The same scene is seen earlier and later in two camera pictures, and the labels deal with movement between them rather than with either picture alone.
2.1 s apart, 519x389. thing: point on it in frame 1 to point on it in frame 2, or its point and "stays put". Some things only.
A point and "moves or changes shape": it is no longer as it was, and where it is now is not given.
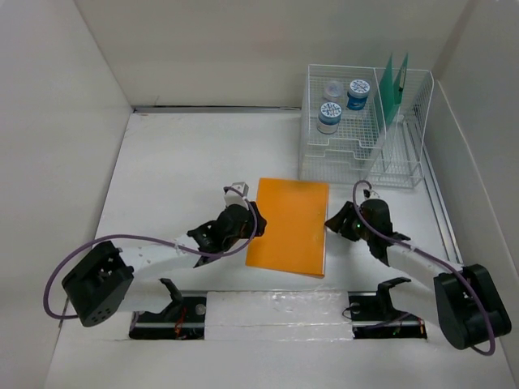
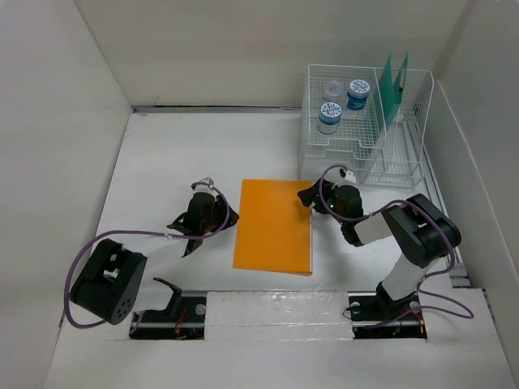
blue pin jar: [329, 116] stays put
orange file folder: [294, 239] moves or changes shape
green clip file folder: [391, 88] stays put
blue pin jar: [358, 94] stays put
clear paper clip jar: [332, 90] stays put
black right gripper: [336, 222] to [309, 195]
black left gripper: [259, 224] to [220, 207]
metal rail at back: [216, 109] stays put
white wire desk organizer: [362, 123] stays put
